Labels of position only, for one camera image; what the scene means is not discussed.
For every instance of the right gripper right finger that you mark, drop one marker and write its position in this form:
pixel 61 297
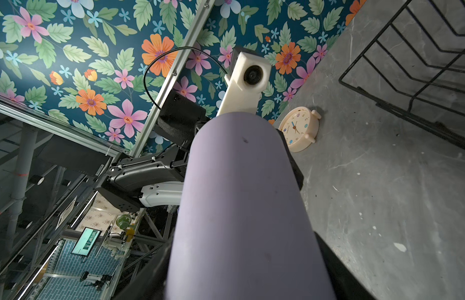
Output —
pixel 346 286

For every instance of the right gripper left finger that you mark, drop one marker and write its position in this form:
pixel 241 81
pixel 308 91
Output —
pixel 150 281

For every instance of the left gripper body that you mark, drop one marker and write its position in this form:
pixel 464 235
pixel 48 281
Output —
pixel 295 168

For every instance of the lilac plastic cup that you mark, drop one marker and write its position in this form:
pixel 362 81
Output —
pixel 242 230

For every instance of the black wire dish rack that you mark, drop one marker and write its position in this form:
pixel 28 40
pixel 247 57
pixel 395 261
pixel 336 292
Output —
pixel 414 68

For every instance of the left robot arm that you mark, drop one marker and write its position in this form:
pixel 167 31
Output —
pixel 150 165

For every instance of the pink alarm clock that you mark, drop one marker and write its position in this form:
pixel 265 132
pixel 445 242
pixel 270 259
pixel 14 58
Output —
pixel 300 128

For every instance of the green computer monitor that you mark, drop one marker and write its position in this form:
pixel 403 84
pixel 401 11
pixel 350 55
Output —
pixel 86 242

